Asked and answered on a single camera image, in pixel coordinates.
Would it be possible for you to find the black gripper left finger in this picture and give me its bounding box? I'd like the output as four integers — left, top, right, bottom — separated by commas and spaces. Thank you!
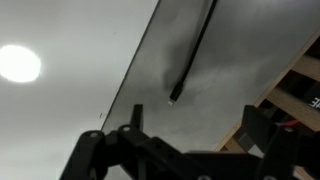
59, 104, 201, 180

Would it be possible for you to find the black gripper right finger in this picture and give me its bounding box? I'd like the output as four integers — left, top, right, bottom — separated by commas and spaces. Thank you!
242, 105, 320, 180

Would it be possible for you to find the black charger cable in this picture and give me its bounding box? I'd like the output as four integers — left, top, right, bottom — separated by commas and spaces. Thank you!
167, 0, 219, 107

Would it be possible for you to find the left wooden chair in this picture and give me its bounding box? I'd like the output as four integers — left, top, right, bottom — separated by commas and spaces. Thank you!
214, 28, 320, 180

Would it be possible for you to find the white whiteboard mat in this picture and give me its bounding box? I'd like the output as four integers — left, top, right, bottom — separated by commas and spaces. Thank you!
0, 0, 158, 180

